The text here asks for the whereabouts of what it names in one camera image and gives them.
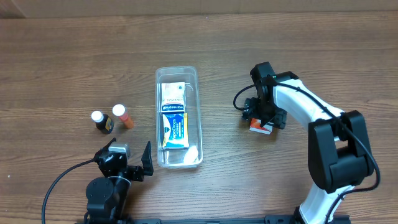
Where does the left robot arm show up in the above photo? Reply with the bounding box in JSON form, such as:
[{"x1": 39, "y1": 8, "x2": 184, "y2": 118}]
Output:
[{"x1": 84, "y1": 138, "x2": 154, "y2": 223}]

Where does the blue yellow lozenge box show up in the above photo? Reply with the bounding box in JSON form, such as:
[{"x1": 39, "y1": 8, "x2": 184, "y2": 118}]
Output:
[{"x1": 162, "y1": 113, "x2": 189, "y2": 149}]

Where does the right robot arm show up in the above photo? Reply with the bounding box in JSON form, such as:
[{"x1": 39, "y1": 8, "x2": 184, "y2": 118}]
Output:
[{"x1": 240, "y1": 62, "x2": 381, "y2": 223}]

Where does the white blue plaster box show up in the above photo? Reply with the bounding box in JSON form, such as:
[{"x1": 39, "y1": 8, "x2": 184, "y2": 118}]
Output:
[{"x1": 161, "y1": 82, "x2": 186, "y2": 113}]

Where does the red white medicine box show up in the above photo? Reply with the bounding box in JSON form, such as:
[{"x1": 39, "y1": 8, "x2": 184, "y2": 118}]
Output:
[{"x1": 249, "y1": 118, "x2": 273, "y2": 135}]

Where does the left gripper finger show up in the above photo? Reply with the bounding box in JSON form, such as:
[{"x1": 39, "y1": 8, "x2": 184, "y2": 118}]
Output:
[
  {"x1": 141, "y1": 141, "x2": 154, "y2": 176},
  {"x1": 101, "y1": 138, "x2": 116, "y2": 152}
]

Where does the orange tablet tube white cap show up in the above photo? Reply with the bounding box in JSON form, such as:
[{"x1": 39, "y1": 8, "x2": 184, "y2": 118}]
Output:
[{"x1": 112, "y1": 104, "x2": 134, "y2": 129}]

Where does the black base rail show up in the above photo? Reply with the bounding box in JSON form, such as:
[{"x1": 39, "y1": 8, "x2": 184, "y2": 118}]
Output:
[{"x1": 74, "y1": 214, "x2": 352, "y2": 224}]

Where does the dark syrup bottle white cap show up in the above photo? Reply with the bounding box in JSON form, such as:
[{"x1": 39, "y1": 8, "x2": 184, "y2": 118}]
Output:
[{"x1": 91, "y1": 111, "x2": 114, "y2": 134}]

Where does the clear plastic container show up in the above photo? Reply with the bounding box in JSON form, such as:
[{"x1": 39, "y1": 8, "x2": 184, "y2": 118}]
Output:
[{"x1": 155, "y1": 66, "x2": 203, "y2": 169}]

